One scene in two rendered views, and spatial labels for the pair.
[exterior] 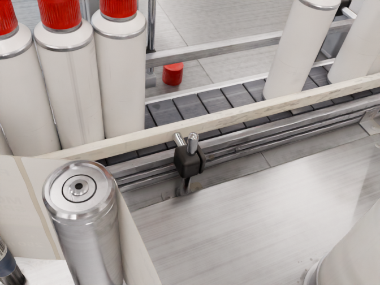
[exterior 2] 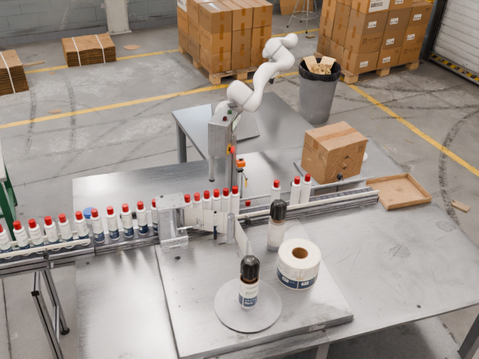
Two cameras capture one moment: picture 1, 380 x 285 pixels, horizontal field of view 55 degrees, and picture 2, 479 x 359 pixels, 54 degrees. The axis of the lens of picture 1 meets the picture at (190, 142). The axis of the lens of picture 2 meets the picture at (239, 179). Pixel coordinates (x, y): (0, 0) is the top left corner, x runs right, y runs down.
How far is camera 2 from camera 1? 2.18 m
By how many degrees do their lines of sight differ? 15
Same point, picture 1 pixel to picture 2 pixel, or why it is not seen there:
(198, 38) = (257, 191)
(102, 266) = (232, 227)
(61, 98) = (224, 207)
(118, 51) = (234, 199)
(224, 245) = (253, 236)
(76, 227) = (230, 219)
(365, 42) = (293, 196)
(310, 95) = not seen: hidden behind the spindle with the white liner
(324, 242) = not seen: hidden behind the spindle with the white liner
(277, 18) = (286, 184)
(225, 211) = (254, 231)
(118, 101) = (234, 208)
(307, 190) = not seen: hidden behind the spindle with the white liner
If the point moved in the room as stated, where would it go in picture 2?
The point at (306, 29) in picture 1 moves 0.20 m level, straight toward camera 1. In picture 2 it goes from (274, 194) to (256, 214)
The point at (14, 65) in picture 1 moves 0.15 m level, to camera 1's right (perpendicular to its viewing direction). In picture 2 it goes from (218, 201) to (246, 206)
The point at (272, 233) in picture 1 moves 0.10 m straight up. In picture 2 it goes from (263, 235) to (264, 221)
